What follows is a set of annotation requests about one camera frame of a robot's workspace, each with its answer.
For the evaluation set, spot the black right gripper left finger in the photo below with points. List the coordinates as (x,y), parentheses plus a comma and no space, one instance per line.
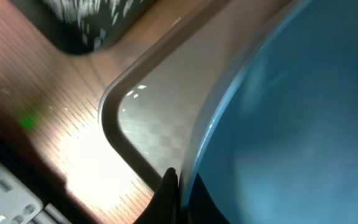
(162,208)

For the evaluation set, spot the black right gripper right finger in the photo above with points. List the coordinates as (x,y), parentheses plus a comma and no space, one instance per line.
(201,208)

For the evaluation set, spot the brown serving tray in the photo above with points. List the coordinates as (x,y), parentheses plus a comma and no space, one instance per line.
(147,113)

